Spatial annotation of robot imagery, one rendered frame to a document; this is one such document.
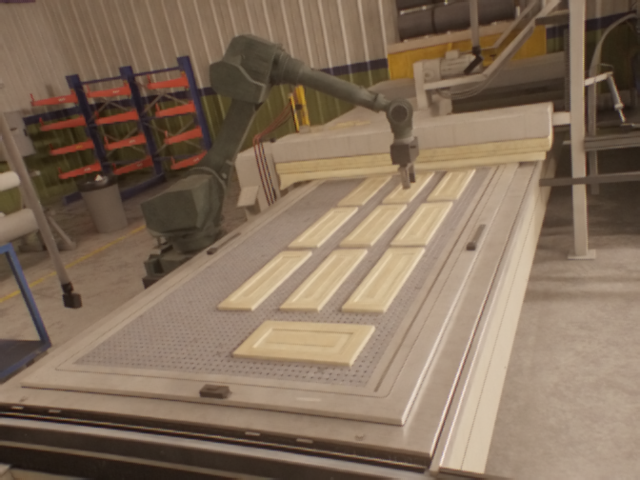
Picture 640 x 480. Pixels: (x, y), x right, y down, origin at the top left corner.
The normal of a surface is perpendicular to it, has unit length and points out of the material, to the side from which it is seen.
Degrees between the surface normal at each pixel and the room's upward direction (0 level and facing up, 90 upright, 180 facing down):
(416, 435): 0
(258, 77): 90
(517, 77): 90
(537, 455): 0
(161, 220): 90
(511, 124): 90
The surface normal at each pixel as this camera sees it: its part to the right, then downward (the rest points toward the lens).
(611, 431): -0.18, -0.92
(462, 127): -0.38, 0.38
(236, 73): -0.13, 0.36
